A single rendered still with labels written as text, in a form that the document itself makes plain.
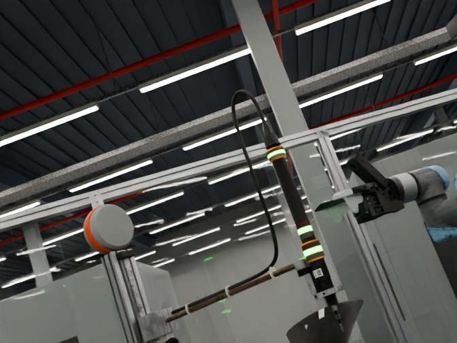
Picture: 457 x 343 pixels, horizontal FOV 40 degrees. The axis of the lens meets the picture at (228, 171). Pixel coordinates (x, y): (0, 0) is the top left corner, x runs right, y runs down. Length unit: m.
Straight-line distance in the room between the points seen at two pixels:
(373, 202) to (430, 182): 0.17
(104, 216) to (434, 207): 0.98
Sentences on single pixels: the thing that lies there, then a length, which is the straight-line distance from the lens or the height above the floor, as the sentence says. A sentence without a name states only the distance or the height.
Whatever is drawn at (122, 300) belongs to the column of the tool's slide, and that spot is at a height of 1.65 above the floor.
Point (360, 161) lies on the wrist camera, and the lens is 1.59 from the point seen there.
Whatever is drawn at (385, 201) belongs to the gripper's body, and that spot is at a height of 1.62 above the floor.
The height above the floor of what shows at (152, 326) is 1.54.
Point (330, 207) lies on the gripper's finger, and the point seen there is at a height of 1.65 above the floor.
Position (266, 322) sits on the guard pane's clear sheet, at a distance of 2.16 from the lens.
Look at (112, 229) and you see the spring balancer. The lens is 2.00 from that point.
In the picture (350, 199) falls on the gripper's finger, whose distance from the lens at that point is 1.51.
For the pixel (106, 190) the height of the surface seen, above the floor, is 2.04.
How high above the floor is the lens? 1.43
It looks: 14 degrees up
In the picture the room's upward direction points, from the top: 20 degrees counter-clockwise
